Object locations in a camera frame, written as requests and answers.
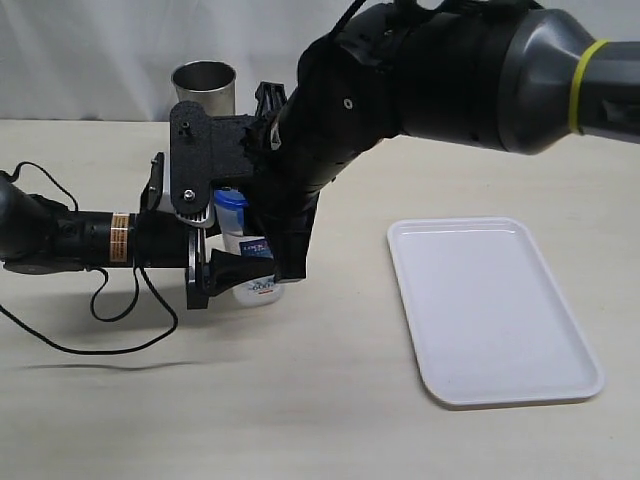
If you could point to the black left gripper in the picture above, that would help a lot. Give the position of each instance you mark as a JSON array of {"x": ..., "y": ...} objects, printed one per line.
[{"x": 163, "y": 241}]

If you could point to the blue plastic lid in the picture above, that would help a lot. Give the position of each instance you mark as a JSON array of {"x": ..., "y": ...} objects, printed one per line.
[{"x": 230, "y": 205}]

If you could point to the clear plastic tall container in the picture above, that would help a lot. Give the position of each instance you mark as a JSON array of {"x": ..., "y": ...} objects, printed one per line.
[{"x": 251, "y": 250}]

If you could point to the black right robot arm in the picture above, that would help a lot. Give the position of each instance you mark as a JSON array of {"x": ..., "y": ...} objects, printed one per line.
[{"x": 512, "y": 76}]

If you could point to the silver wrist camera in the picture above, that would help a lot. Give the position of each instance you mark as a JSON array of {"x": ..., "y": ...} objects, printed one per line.
[
  {"x": 165, "y": 202},
  {"x": 204, "y": 219}
]

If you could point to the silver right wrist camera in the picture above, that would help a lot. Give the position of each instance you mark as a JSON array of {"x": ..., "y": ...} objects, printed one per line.
[{"x": 204, "y": 219}]

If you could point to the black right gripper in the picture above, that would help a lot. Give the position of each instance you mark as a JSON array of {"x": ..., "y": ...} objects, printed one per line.
[{"x": 211, "y": 153}]

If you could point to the stainless steel cup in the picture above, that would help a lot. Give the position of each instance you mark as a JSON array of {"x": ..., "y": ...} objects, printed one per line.
[{"x": 209, "y": 83}]

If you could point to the white curtain backdrop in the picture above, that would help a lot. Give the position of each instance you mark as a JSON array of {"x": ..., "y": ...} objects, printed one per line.
[{"x": 113, "y": 60}]

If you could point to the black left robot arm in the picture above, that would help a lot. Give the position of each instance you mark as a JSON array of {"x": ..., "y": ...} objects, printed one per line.
[{"x": 40, "y": 236}]

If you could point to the white plastic tray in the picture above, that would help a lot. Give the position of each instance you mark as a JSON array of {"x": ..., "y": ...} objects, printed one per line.
[{"x": 489, "y": 325}]

